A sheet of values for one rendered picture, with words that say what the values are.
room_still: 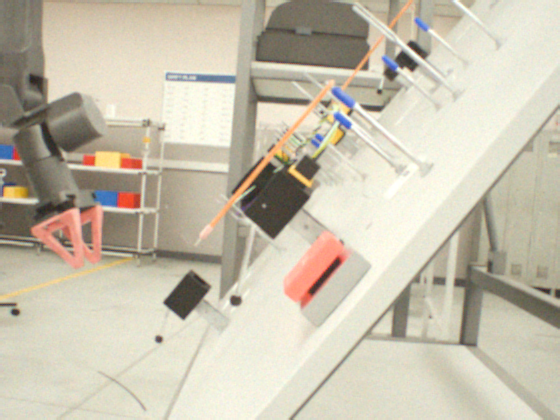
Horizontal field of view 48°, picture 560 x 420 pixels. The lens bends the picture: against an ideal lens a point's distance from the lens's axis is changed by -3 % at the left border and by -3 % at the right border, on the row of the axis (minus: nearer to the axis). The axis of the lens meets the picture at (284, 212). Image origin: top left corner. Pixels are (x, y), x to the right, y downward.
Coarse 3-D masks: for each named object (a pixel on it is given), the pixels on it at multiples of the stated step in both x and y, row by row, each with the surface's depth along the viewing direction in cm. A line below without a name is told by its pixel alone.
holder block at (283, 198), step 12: (276, 180) 62; (288, 180) 62; (264, 192) 63; (276, 192) 63; (288, 192) 63; (300, 192) 62; (312, 192) 65; (252, 204) 63; (276, 204) 63; (288, 204) 63; (300, 204) 63; (252, 216) 63; (264, 216) 63; (276, 216) 63; (288, 216) 63; (264, 228) 63; (276, 228) 63
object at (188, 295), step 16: (192, 272) 101; (176, 288) 98; (192, 288) 98; (208, 288) 100; (176, 304) 98; (192, 304) 98; (208, 304) 101; (208, 320) 100; (224, 320) 100; (160, 336) 101
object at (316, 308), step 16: (352, 256) 43; (336, 272) 43; (352, 272) 43; (320, 288) 44; (336, 288) 43; (352, 288) 43; (304, 304) 45; (320, 304) 43; (336, 304) 43; (320, 320) 43
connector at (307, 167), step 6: (306, 156) 63; (300, 162) 63; (306, 162) 63; (312, 162) 63; (294, 168) 63; (300, 168) 63; (306, 168) 63; (312, 168) 63; (318, 168) 63; (300, 174) 63; (306, 174) 63; (312, 174) 63; (294, 180) 63; (300, 180) 63; (300, 186) 63
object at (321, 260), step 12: (324, 240) 45; (336, 240) 44; (312, 252) 45; (324, 252) 44; (336, 252) 44; (300, 264) 46; (312, 264) 44; (324, 264) 44; (336, 264) 45; (288, 276) 47; (300, 276) 44; (312, 276) 44; (324, 276) 45; (288, 288) 44; (300, 288) 44; (312, 288) 45
